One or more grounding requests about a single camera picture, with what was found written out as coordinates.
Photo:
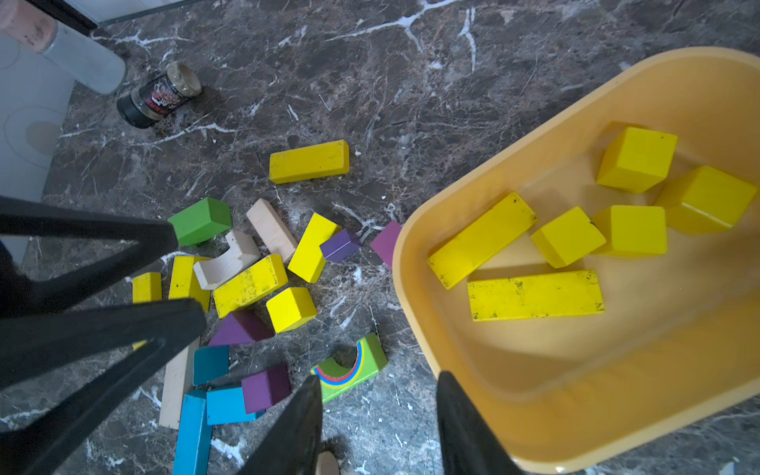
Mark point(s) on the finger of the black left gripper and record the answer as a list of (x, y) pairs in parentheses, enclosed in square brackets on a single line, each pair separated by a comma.
[(34, 345), (104, 249)]

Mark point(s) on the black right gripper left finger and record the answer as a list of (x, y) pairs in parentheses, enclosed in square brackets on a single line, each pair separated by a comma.
[(291, 446)]

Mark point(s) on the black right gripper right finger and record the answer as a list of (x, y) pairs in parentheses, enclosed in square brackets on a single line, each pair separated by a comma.
[(468, 446)]

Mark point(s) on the yellow cube block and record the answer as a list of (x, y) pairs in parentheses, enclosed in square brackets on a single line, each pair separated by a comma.
[(568, 238), (290, 309), (705, 201), (184, 282), (632, 231), (637, 160)]

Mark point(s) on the natural wood cylinder block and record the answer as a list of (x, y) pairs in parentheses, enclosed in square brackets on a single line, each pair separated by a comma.
[(327, 464)]

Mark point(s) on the yellow block left short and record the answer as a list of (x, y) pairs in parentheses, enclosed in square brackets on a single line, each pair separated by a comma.
[(147, 288)]

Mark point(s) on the green rectangular block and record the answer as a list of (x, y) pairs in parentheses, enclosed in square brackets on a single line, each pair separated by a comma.
[(202, 221)]

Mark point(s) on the purple cube block near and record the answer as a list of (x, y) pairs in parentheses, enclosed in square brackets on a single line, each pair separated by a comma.
[(266, 389)]

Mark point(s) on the purple cube block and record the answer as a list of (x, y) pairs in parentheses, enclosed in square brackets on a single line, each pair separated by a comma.
[(385, 242), (266, 389)]

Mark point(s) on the teal block right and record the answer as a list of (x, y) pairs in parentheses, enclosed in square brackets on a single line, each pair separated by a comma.
[(227, 406)]

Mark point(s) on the green rainbow arch block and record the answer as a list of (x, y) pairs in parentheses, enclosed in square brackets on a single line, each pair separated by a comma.
[(336, 379)]

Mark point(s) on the natural wood arch block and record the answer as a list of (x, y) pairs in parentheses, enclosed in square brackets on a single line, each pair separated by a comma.
[(242, 253)]

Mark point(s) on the long teal block front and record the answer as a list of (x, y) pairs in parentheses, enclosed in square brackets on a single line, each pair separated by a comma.
[(194, 436)]

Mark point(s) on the teal block left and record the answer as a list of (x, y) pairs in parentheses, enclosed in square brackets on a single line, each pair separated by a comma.
[(210, 363)]

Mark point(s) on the long speckled yellow block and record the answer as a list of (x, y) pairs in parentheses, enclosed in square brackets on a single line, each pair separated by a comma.
[(251, 285)]

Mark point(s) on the natural wood rectangular block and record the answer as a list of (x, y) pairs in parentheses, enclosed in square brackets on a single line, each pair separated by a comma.
[(272, 230)]

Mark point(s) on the purple triangle block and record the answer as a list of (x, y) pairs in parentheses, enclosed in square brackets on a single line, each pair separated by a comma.
[(241, 327)]

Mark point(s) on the long natural wood block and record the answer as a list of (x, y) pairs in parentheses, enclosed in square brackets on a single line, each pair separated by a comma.
[(178, 381)]

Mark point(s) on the yellow cube block beside pyramid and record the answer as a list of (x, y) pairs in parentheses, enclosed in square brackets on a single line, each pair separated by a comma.
[(290, 309)]

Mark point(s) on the black spice jar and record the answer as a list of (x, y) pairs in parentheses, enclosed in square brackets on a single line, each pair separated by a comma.
[(149, 104)]

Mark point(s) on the clear bottle pink cap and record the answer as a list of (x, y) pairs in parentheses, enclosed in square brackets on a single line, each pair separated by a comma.
[(88, 62)]

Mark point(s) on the small purple block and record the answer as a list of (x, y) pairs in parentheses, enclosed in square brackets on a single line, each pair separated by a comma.
[(342, 245)]

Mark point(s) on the purple cube block far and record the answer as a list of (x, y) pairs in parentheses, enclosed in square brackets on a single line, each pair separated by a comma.
[(385, 242)]

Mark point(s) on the yellow plastic tray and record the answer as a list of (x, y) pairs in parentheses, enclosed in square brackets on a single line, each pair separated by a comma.
[(679, 339)]

